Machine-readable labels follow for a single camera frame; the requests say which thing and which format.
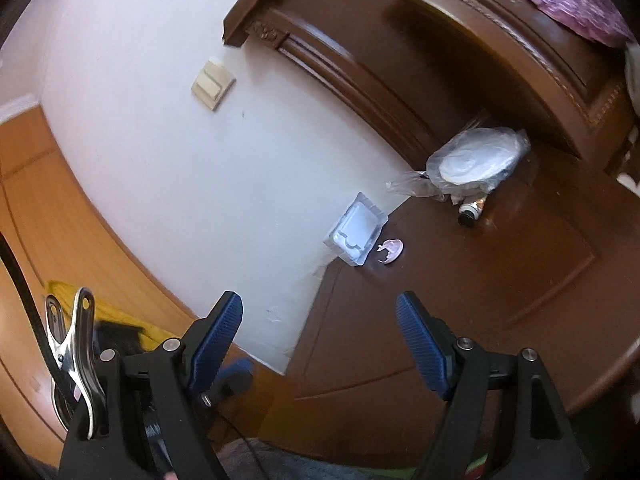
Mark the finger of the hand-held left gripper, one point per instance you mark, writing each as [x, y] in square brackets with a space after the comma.
[235, 375]

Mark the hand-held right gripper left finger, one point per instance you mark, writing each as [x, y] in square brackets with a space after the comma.
[217, 345]

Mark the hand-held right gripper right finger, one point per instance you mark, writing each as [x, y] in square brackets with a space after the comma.
[425, 350]

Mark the metal spring clip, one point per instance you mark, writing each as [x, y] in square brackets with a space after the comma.
[82, 360]

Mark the dark wooden nightstand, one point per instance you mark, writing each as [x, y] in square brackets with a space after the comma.
[475, 310]

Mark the pink paper scrap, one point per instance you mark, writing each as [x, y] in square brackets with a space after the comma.
[392, 250]

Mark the clear plastic tray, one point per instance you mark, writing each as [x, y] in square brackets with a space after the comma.
[357, 227]

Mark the small tube black cap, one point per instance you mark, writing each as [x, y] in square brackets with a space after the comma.
[469, 215]

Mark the dark wooden headboard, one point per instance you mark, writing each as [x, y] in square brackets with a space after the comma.
[450, 60]

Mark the beige wall switch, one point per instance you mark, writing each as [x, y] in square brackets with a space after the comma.
[212, 85]

